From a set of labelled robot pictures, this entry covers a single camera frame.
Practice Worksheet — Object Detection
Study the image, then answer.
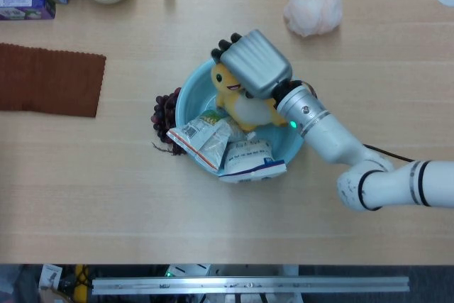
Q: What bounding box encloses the purple box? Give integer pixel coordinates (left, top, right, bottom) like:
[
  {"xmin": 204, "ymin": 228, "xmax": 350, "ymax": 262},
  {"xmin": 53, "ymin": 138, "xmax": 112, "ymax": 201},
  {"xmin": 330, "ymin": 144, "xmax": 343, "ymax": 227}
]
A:
[{"xmin": 0, "ymin": 0, "xmax": 57, "ymax": 21}]

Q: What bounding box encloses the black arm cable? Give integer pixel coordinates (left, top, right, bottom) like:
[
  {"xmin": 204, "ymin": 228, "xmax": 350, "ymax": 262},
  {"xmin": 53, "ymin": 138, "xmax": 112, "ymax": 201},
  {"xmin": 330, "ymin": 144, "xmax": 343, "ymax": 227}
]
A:
[{"xmin": 361, "ymin": 143, "xmax": 416, "ymax": 162}]

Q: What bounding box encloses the pink mesh bath loofah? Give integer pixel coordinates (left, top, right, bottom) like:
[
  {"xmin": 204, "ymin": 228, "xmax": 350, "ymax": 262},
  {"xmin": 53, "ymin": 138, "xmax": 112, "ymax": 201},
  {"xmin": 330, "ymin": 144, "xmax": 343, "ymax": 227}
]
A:
[{"xmin": 282, "ymin": 0, "xmax": 344, "ymax": 38}]

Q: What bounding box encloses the light blue plastic basin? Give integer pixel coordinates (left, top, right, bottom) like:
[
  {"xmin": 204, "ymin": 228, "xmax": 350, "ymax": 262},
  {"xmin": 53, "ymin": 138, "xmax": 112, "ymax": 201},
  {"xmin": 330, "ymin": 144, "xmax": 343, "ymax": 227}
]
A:
[{"xmin": 175, "ymin": 60, "xmax": 306, "ymax": 178}]

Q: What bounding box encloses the yellow black strap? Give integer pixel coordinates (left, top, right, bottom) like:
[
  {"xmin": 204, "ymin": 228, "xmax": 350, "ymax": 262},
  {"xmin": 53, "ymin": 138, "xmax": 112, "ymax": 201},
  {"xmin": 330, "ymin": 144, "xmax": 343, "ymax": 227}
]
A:
[{"xmin": 74, "ymin": 263, "xmax": 89, "ymax": 303}]

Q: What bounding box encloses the dark purple grape bunch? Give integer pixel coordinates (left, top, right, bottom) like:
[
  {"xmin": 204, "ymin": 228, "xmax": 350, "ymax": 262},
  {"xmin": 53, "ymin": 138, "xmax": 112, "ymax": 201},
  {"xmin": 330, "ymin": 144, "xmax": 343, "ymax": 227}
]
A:
[{"xmin": 151, "ymin": 87, "xmax": 187, "ymax": 157}]

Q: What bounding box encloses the aluminium rail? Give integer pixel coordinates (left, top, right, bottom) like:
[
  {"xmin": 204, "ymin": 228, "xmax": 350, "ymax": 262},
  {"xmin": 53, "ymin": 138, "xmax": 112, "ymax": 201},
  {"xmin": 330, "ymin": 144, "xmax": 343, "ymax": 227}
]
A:
[{"xmin": 91, "ymin": 276, "xmax": 411, "ymax": 296}]

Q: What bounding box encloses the white blue salt bag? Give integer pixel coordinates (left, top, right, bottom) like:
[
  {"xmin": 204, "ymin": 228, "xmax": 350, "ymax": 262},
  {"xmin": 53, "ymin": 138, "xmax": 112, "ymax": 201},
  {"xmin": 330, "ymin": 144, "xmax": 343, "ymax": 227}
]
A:
[{"xmin": 218, "ymin": 138, "xmax": 287, "ymax": 184}]

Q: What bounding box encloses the brown cloth mat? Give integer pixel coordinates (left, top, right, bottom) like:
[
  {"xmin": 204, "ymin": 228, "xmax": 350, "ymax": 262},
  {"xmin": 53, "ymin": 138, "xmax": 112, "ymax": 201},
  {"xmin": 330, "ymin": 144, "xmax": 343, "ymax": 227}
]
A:
[{"xmin": 0, "ymin": 43, "xmax": 107, "ymax": 119}]

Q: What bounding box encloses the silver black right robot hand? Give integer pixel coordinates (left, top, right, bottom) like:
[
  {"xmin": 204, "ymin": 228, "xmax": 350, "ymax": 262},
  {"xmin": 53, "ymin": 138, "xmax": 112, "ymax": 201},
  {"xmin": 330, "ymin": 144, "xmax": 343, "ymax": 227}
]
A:
[{"xmin": 211, "ymin": 28, "xmax": 302, "ymax": 104}]

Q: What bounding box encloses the yellow plush duck toy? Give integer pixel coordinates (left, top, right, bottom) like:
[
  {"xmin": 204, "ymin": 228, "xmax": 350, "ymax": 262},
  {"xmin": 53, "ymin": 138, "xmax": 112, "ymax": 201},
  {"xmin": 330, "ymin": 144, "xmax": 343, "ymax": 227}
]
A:
[{"xmin": 211, "ymin": 61, "xmax": 289, "ymax": 133}]

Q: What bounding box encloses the silver snack bag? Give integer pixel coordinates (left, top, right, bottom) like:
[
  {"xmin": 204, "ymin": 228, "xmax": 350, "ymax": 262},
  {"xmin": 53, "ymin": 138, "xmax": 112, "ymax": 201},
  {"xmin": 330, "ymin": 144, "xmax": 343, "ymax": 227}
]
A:
[{"xmin": 166, "ymin": 111, "xmax": 249, "ymax": 172}]

